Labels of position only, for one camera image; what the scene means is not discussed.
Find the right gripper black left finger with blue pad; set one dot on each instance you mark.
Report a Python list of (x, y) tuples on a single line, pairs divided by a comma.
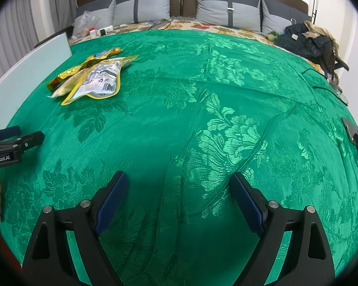
[(48, 260)]

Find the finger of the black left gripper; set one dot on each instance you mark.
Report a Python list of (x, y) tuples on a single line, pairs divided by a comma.
[(29, 141)]

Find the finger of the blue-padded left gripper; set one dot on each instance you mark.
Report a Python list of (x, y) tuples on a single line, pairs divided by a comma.
[(9, 132)]

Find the gold brown snack packet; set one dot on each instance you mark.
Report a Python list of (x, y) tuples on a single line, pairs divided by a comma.
[(53, 84)]

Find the orange sausage snack stick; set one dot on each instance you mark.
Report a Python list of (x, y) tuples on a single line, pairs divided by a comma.
[(106, 54)]

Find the light blue board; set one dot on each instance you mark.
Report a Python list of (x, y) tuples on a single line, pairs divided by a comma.
[(28, 73)]

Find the clear yellow-edged snack bag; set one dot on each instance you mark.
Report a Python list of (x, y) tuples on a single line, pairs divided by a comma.
[(102, 82)]

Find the small white red-capped bottle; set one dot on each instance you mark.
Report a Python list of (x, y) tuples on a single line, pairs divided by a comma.
[(93, 33)]

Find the clear plastic bag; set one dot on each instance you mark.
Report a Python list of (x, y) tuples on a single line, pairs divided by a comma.
[(82, 26)]

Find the white power strip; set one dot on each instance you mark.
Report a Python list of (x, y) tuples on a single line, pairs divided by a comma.
[(105, 31)]

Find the grey curtain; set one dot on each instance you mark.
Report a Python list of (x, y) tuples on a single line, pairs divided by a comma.
[(26, 24)]

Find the grey pillow far left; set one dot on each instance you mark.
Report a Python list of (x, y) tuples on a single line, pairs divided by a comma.
[(104, 9)]

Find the grey pillow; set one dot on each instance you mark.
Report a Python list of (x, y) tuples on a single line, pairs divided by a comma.
[(104, 9), (277, 16), (138, 11), (242, 14)]

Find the green floral bedspread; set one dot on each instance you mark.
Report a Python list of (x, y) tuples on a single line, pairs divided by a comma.
[(185, 119)]

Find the grey pillow centre left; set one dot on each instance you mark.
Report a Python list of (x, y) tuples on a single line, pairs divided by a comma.
[(138, 11)]

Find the floral bed sheet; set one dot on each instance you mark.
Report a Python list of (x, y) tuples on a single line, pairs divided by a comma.
[(183, 30)]

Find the dark jacket pile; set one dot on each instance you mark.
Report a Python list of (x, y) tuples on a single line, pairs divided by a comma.
[(314, 43)]

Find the grey pillow centre right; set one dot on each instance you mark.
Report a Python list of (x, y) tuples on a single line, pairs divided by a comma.
[(242, 14)]

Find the grey pillow far right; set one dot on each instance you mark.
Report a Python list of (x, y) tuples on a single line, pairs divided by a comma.
[(277, 16)]

